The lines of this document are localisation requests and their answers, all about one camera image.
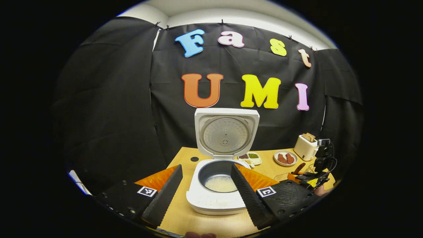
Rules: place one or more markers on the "white divided dish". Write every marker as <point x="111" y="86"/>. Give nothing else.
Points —
<point x="252" y="158"/>

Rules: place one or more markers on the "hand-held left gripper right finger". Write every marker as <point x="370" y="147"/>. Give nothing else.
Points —
<point x="248" y="198"/>

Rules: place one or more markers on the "white rice cooker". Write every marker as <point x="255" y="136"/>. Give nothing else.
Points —
<point x="224" y="135"/>

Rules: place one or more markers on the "white panel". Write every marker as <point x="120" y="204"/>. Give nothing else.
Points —
<point x="81" y="183"/>

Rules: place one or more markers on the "black backdrop cloth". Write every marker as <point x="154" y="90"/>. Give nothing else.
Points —
<point x="115" y="99"/>

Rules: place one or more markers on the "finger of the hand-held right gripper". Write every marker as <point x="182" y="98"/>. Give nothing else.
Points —
<point x="300" y="178"/>

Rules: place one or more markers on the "white round plate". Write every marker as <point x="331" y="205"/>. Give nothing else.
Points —
<point x="286" y="165"/>

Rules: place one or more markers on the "white toaster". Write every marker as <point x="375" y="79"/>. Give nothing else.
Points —
<point x="305" y="150"/>

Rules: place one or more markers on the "brown meat piece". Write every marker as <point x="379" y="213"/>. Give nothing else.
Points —
<point x="282" y="159"/>
<point x="290" y="158"/>

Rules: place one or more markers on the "white rice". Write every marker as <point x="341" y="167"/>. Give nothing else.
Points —
<point x="219" y="185"/>

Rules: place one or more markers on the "toast slice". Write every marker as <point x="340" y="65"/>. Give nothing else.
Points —
<point x="311" y="136"/>
<point x="306" y="138"/>

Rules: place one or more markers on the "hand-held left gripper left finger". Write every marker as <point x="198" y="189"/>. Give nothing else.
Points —
<point x="163" y="201"/>

